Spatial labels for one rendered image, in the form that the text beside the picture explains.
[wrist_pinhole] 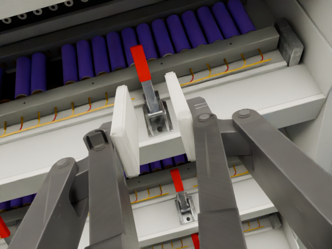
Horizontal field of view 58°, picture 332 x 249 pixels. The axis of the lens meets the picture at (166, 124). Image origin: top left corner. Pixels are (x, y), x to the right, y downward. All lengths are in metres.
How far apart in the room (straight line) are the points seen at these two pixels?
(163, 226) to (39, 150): 0.23
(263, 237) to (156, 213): 0.27
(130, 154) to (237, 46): 0.23
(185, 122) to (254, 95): 0.20
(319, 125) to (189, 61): 0.17
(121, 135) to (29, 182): 0.23
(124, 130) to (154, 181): 0.33
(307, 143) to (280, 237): 0.30
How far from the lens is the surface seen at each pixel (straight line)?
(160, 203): 0.50
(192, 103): 0.18
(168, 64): 0.35
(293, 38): 0.37
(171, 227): 0.49
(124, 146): 0.16
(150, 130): 0.31
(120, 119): 0.17
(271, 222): 0.68
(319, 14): 0.34
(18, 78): 0.42
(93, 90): 0.35
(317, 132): 0.40
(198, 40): 0.37
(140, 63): 0.30
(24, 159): 0.37
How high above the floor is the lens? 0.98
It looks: 43 degrees down
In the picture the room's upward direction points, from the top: 16 degrees counter-clockwise
